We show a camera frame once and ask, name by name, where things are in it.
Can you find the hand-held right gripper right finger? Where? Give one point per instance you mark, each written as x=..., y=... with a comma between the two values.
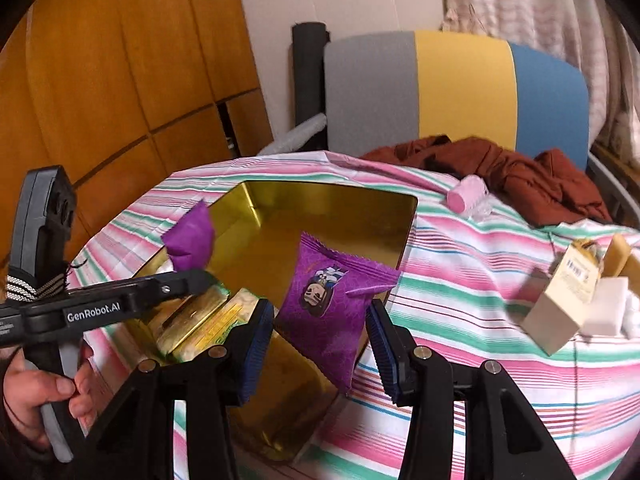
x=385, y=360

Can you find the beige carton box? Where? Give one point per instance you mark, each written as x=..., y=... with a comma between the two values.
x=555, y=310

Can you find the grey yellow blue chair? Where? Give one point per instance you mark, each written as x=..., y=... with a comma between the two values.
x=370, y=90

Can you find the pink green striped tablecloth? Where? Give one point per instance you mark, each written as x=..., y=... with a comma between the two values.
x=475, y=320

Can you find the plain purple snack packet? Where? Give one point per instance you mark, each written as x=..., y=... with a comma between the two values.
x=190, y=240

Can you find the person's left hand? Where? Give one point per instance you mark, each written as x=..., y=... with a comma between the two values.
x=27, y=390

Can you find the white foam block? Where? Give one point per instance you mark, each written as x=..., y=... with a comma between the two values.
x=607, y=305

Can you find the wooden wardrobe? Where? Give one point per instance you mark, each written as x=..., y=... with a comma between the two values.
x=125, y=60

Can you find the pink hair roller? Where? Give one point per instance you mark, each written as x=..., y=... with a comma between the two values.
x=467, y=194

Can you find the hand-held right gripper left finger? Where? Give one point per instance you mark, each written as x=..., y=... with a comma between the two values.
x=255, y=355

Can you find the white foam wrapped armrest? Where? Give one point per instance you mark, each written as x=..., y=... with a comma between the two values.
x=300, y=132

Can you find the black rolled mat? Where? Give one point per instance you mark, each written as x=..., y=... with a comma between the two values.
x=307, y=75

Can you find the person's left forearm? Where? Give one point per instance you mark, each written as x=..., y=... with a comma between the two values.
x=12, y=460

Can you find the gold rectangular tin box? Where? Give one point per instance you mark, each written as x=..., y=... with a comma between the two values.
x=320, y=210

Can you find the purple cartoon print snack packet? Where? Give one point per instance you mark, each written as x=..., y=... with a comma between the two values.
x=325, y=320

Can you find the brown crumpled garment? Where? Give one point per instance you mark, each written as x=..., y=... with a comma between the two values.
x=525, y=180

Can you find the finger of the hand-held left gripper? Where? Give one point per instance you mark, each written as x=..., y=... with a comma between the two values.
x=192, y=282

